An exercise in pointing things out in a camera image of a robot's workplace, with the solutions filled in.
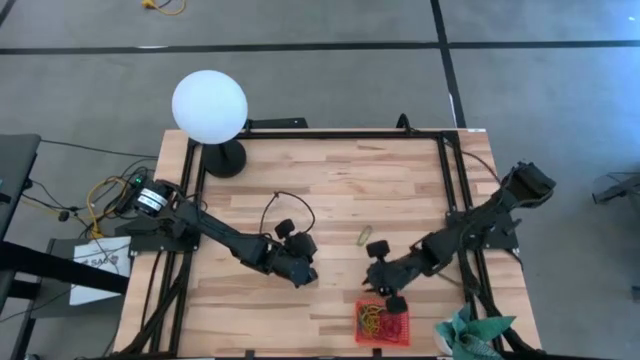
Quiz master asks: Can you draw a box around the white globe table lamp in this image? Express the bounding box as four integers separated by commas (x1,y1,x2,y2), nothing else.
171,68,250,179

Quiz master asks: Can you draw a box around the grey chair base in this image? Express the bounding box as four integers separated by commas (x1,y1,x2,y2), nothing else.
592,172,640,205

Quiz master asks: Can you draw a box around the thin black floor cable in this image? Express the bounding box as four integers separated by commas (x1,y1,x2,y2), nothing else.
39,138,160,160

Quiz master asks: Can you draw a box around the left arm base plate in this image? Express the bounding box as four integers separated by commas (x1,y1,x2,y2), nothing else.
114,217,201,253

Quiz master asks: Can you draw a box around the black desk crossbar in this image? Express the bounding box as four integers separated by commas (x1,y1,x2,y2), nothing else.
0,240,131,296

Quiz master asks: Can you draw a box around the yellow floor cable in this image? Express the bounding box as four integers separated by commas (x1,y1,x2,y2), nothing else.
142,0,188,16

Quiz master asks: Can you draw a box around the orange plastic basket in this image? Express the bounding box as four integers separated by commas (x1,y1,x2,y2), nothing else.
354,298,412,349

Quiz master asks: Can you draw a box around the red rubber band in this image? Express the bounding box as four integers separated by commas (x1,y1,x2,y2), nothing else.
378,315,407,344

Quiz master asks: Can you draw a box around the yellow rubber band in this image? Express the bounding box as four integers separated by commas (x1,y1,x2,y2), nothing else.
359,303,387,337

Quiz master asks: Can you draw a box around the teal fabric plant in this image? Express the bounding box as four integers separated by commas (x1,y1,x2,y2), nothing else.
434,303,517,360

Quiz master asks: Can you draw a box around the grey desk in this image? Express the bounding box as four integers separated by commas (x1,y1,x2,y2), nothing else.
0,133,42,241

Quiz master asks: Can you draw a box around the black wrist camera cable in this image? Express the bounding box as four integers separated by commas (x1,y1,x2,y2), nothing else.
258,190,317,236

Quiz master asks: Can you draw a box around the black cable bundle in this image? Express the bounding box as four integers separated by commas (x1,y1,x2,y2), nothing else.
455,248,544,357
133,249,194,355

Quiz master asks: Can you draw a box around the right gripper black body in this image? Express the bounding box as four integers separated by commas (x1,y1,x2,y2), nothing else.
366,240,431,315

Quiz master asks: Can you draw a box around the white paper sheet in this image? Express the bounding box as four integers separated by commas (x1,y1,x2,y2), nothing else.
68,235,133,307

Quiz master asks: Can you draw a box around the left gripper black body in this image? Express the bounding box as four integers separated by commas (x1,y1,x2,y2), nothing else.
268,218,320,290

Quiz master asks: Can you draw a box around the grey box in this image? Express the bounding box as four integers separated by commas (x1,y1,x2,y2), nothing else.
32,237,132,319

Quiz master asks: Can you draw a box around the black bracket plate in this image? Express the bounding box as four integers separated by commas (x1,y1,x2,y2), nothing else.
243,117,309,131

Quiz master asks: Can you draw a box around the long black arm cable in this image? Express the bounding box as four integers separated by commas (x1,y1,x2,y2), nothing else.
416,125,503,185

